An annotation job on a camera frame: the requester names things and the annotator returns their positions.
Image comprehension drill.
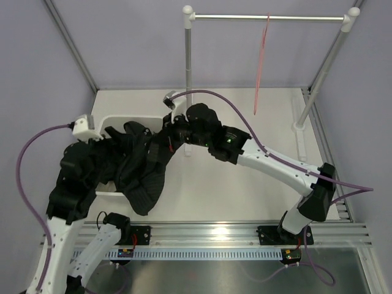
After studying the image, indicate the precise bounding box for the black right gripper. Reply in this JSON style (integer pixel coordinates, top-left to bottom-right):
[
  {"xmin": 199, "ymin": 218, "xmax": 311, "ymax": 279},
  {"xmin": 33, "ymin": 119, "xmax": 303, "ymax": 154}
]
[{"xmin": 154, "ymin": 111, "xmax": 211, "ymax": 152}]

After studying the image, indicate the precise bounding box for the black pinstriped shirt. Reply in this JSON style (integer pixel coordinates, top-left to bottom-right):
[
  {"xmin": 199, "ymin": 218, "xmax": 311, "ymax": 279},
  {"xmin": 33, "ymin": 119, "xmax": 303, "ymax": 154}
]
[{"xmin": 112, "ymin": 121, "xmax": 174, "ymax": 216}]

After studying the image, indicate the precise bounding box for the pink wire hanger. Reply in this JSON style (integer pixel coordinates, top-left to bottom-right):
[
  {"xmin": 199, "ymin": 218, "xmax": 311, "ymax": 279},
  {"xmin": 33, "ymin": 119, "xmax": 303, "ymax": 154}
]
[{"xmin": 253, "ymin": 13, "xmax": 270, "ymax": 116}]

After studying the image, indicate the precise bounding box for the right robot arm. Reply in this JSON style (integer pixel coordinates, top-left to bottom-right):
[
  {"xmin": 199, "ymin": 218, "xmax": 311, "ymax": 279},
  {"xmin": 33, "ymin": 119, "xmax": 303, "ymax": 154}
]
[{"xmin": 162, "ymin": 99, "xmax": 336, "ymax": 244}]

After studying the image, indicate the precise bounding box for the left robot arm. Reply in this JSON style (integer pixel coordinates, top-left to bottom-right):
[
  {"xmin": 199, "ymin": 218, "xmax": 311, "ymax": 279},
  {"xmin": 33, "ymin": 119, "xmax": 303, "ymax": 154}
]
[{"xmin": 27, "ymin": 139, "xmax": 132, "ymax": 293}]

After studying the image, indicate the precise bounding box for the white plastic basket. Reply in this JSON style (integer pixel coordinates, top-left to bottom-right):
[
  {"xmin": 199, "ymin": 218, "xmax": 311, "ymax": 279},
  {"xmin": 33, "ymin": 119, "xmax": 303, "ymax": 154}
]
[{"xmin": 96, "ymin": 115, "xmax": 162, "ymax": 197}]

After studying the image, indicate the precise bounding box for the silver clothes rack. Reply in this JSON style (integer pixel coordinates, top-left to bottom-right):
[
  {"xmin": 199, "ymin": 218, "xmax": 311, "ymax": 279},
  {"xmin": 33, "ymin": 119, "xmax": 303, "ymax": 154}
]
[{"xmin": 182, "ymin": 5, "xmax": 361, "ymax": 162}]

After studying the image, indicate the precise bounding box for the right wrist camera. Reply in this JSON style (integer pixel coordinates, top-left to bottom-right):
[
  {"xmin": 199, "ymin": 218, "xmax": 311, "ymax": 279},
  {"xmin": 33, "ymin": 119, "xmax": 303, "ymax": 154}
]
[{"xmin": 163, "ymin": 91, "xmax": 187, "ymax": 124}]

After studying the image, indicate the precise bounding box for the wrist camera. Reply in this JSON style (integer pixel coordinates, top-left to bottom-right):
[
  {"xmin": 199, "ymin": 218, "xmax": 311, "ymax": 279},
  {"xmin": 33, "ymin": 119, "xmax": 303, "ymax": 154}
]
[
  {"xmin": 163, "ymin": 91, "xmax": 187, "ymax": 124},
  {"xmin": 72, "ymin": 114, "xmax": 104, "ymax": 142}
]

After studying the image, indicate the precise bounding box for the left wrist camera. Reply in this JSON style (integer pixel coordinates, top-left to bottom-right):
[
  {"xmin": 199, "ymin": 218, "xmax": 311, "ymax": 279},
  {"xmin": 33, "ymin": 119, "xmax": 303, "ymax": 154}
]
[{"xmin": 72, "ymin": 114, "xmax": 104, "ymax": 142}]

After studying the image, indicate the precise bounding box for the aluminium frame post left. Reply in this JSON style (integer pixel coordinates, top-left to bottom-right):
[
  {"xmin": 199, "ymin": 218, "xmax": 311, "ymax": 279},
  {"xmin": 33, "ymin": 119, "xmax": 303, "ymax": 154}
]
[{"xmin": 42, "ymin": 0, "xmax": 99, "ymax": 94}]

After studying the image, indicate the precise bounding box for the aluminium frame post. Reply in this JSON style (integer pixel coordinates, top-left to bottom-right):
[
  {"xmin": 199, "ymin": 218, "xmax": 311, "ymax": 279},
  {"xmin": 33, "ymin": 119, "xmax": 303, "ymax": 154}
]
[
  {"xmin": 42, "ymin": 0, "xmax": 99, "ymax": 94},
  {"xmin": 306, "ymin": 1, "xmax": 367, "ymax": 106}
]

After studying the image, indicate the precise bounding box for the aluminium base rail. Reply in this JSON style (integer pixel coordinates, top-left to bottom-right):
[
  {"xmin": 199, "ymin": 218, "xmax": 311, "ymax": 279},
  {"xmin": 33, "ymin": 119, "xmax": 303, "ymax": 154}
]
[{"xmin": 134, "ymin": 222, "xmax": 372, "ymax": 248}]

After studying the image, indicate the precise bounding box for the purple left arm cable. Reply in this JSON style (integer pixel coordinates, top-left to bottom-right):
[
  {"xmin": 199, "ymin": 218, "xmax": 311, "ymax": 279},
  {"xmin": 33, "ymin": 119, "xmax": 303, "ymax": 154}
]
[{"xmin": 15, "ymin": 124, "xmax": 132, "ymax": 293}]

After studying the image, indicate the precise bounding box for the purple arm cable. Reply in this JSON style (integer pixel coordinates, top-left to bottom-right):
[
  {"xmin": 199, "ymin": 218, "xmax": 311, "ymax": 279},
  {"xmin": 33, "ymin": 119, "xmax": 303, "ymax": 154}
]
[
  {"xmin": 15, "ymin": 124, "xmax": 132, "ymax": 293},
  {"xmin": 171, "ymin": 90, "xmax": 374, "ymax": 287}
]

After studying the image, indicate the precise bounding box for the white slotted cable duct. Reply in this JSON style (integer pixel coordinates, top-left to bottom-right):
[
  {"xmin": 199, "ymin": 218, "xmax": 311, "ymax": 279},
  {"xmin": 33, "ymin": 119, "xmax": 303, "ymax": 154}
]
[{"xmin": 72, "ymin": 248, "xmax": 283, "ymax": 260}]

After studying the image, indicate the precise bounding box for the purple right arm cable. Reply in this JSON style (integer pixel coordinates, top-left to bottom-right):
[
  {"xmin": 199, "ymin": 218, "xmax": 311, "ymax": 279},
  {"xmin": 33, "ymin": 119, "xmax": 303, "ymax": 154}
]
[{"xmin": 171, "ymin": 90, "xmax": 374, "ymax": 287}]

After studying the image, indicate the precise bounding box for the aluminium frame post right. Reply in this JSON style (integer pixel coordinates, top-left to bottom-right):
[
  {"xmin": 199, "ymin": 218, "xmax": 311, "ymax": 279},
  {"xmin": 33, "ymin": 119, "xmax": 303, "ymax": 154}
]
[{"xmin": 306, "ymin": 1, "xmax": 367, "ymax": 106}]

